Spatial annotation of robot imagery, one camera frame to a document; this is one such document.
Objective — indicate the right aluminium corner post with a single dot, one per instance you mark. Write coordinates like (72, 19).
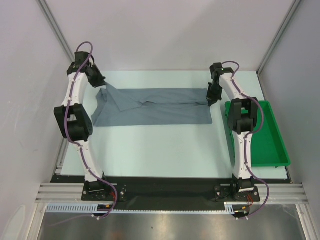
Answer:
(293, 9)

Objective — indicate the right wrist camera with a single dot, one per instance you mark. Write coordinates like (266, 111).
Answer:
(215, 67)

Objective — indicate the left aluminium corner post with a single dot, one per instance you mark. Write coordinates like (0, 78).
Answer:
(55, 27)

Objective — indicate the green plastic tray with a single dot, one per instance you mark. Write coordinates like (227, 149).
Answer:
(267, 146)

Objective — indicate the white slotted cable duct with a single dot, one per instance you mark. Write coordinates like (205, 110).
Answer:
(103, 208)

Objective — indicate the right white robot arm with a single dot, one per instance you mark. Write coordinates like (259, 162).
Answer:
(241, 120)

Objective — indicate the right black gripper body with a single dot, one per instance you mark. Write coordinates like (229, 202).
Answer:
(213, 95)

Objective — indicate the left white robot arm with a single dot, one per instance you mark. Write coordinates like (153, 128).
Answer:
(74, 122)

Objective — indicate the aluminium frame rail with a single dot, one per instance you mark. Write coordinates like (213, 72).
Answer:
(72, 192)

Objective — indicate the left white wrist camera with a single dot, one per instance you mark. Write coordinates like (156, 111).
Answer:
(81, 56)

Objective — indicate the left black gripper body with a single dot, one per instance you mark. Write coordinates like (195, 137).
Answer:
(97, 79)

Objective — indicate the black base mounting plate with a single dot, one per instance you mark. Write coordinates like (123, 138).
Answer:
(216, 189)

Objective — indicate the aluminium corner post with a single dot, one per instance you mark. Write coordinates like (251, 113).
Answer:
(293, 9)
(55, 27)

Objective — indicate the grey-blue t shirt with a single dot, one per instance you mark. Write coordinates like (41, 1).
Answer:
(151, 107)

